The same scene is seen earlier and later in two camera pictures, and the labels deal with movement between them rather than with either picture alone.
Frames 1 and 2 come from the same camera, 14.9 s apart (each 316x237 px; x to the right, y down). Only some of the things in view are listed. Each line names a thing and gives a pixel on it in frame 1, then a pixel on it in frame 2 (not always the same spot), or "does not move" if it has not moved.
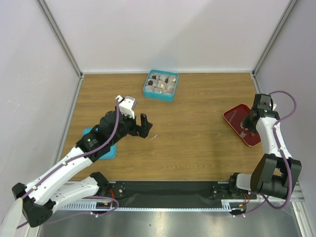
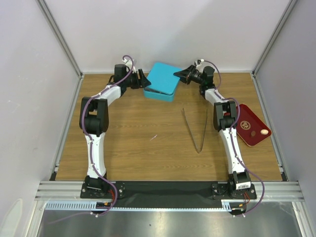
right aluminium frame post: x=288 y=10 does not move
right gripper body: x=249 y=123 → x=196 y=77
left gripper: x=141 y=131 → x=143 y=82
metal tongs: x=242 y=134 → x=189 y=128
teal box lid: x=112 y=153 → x=162 y=79
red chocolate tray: x=236 y=115 does not move
